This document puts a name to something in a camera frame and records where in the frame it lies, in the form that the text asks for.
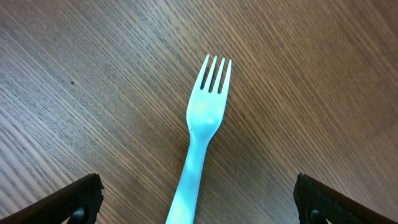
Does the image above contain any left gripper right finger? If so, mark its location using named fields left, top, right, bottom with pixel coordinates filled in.
left=294, top=173, right=397, bottom=224

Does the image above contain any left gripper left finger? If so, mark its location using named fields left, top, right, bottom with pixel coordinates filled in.
left=1, top=174, right=104, bottom=224

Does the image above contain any pale blue plastic fork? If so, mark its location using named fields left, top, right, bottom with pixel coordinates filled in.
left=165, top=55, right=233, bottom=224

